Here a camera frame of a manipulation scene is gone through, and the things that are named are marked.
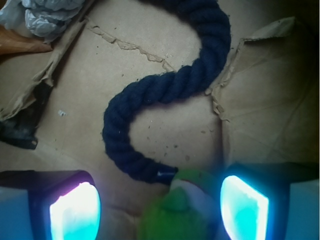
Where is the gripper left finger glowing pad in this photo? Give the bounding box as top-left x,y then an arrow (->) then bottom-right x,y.
0,170 -> 101,240

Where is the green animal toy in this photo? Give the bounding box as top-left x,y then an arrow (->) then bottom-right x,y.
137,169 -> 221,240

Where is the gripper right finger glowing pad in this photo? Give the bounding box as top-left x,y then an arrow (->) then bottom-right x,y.
220,162 -> 320,240

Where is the dark blue rope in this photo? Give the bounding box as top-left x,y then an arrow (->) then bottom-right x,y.
101,0 -> 232,184

